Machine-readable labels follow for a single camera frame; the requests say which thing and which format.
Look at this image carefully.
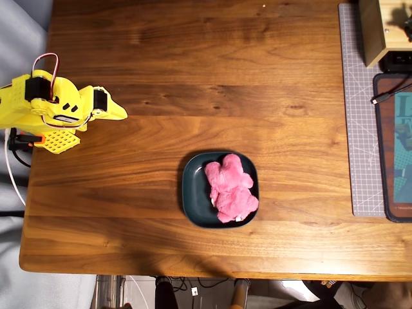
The yellow gripper black servo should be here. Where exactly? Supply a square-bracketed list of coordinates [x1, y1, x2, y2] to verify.
[79, 85, 129, 121]

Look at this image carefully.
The looped red white servo wire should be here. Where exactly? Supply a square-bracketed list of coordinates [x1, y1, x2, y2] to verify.
[31, 52, 60, 99]

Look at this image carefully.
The black usb cable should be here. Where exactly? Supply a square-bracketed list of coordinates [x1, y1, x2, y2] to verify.
[370, 82, 412, 106]

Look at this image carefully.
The white power cable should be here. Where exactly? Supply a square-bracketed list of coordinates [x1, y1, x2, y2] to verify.
[4, 128, 27, 207]

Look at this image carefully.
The black device under box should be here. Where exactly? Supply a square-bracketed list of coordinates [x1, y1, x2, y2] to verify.
[379, 50, 412, 73]

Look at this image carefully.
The long red white servo wire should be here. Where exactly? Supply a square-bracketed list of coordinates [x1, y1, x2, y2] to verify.
[41, 111, 95, 130]

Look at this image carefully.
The grey cutting mat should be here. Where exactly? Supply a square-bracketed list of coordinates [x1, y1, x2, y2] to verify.
[337, 3, 387, 218]

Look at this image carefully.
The light wooden box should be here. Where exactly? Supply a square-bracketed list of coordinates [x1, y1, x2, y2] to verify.
[358, 0, 412, 68]

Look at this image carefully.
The black power cable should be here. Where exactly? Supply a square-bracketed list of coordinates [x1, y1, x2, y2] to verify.
[12, 148, 32, 169]

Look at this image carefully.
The pink plush strawberry bear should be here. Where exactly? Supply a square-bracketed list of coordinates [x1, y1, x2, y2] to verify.
[204, 153, 260, 225]

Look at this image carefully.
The thin black floor cable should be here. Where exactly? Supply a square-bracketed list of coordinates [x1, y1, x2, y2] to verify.
[167, 276, 230, 293]

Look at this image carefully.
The orange and black clamp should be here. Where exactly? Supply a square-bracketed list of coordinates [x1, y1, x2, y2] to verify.
[8, 127, 45, 152]

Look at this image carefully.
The dark teal square plate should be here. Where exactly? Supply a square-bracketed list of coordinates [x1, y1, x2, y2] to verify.
[182, 151, 260, 230]

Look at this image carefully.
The metal rack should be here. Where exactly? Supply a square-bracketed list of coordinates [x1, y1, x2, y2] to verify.
[91, 274, 127, 309]

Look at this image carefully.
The dark printed mouse pad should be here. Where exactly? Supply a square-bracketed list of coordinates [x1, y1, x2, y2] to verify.
[372, 73, 412, 223]

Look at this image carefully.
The round wooden leg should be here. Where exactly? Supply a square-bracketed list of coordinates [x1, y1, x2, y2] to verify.
[229, 278, 250, 309]

